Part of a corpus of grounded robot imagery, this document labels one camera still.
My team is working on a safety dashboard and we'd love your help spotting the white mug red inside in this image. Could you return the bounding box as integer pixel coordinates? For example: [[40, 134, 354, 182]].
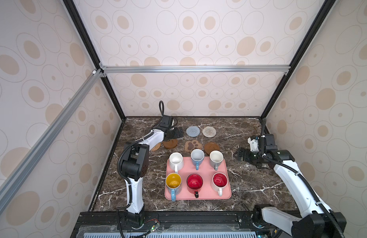
[[211, 173, 228, 196]]

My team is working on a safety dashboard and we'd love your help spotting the aluminium crossbar back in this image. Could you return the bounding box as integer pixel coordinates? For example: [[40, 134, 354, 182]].
[[94, 64, 291, 75]]

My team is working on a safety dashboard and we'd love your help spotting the black corner frame post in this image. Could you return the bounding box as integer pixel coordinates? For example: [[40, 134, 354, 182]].
[[62, 0, 126, 121], [261, 0, 336, 121]]

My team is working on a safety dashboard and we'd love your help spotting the red mug black handle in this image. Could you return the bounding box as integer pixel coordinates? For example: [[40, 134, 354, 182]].
[[186, 174, 203, 198]]

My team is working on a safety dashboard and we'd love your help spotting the aluminium crossbar left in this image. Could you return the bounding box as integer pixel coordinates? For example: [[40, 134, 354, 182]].
[[0, 68, 103, 216]]

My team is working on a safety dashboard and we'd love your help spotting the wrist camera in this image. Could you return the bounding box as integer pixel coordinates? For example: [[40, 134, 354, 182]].
[[158, 115, 173, 131], [248, 134, 278, 153]]

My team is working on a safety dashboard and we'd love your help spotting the grey mug white inside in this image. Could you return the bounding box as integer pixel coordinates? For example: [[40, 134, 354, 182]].
[[210, 150, 224, 171]]

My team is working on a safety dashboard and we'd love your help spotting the black corner frame post right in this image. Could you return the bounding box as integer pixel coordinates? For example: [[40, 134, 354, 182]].
[[261, 0, 336, 121]]

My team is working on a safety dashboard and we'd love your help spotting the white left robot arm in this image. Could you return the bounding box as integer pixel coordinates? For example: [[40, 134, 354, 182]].
[[117, 127, 183, 226]]

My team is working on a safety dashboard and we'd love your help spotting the yellow inside blue mug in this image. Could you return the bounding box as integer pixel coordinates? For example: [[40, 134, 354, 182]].
[[166, 173, 182, 201]]

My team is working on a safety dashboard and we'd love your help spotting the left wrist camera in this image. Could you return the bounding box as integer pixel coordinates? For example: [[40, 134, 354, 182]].
[[158, 115, 173, 131]]

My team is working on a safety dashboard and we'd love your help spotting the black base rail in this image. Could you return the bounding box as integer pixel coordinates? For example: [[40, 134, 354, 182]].
[[71, 210, 303, 238]]

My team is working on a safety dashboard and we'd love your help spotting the brown wooden round coaster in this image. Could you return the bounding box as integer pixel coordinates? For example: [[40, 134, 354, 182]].
[[204, 142, 220, 155]]

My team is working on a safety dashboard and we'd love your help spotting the cork paw print coaster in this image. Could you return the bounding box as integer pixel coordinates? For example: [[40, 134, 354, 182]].
[[184, 140, 202, 153]]

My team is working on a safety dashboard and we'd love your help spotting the aluminium crossbar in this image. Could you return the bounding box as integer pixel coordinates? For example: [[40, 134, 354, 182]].
[[94, 64, 291, 75], [0, 68, 103, 216]]

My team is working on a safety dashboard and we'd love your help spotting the black corner frame post left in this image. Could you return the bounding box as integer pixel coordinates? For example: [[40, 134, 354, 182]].
[[62, 0, 126, 121]]

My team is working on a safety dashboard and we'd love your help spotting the light blue woven coaster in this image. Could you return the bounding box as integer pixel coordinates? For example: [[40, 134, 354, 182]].
[[186, 126, 201, 137]]

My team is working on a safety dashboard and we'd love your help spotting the multicolour woven round coaster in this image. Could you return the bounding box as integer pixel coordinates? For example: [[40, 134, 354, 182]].
[[202, 127, 217, 138]]

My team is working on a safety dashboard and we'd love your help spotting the blue floral mug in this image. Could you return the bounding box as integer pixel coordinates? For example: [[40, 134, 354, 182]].
[[190, 149, 205, 171]]

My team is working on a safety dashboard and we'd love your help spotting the dark brown wooden coaster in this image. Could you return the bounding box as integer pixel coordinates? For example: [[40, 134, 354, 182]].
[[162, 139, 178, 149]]

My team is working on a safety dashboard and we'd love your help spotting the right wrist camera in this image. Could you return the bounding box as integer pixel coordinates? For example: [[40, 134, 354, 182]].
[[248, 134, 278, 153]]

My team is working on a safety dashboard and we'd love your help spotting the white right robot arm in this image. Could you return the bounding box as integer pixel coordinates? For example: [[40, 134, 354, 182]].
[[233, 147, 347, 238]]

